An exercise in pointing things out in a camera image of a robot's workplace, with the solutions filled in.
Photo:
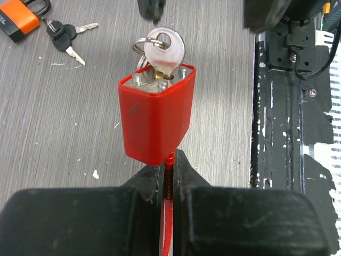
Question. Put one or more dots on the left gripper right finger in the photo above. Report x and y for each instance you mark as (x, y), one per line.
(212, 220)

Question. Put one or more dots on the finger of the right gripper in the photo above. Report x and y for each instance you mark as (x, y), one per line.
(151, 10)
(262, 15)

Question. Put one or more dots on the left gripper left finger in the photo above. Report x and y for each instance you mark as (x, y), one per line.
(120, 220)

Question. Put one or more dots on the black keys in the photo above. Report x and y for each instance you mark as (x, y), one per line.
(62, 36)

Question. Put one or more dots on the black orange key bunch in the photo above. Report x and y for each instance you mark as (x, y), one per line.
(17, 20)

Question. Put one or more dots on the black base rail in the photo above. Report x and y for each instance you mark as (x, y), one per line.
(293, 126)

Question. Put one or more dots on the slotted cable duct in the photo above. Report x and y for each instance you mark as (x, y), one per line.
(334, 106)

